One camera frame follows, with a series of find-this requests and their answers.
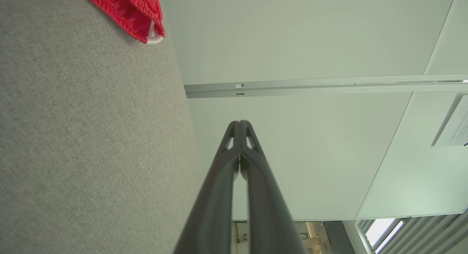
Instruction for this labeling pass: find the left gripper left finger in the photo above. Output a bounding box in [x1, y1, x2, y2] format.
[173, 120, 241, 254]

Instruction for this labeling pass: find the bright window pane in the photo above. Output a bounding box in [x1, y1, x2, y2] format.
[366, 218, 404, 253]

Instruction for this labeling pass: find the red and white basketball jersey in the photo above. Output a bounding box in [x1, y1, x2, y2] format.
[80, 0, 166, 45]

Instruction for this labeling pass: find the grey fabric sofa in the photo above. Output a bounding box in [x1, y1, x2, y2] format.
[0, 0, 205, 254]

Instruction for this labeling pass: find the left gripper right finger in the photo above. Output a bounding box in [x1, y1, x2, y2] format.
[240, 120, 307, 254]

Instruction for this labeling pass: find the grey slatted wall panel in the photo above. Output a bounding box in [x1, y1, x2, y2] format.
[356, 210, 468, 254]

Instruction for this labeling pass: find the white paper wall notice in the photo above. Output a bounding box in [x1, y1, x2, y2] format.
[431, 95, 468, 147]

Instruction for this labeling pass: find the aluminium wall rail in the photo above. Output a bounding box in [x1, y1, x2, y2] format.
[184, 74, 468, 99]

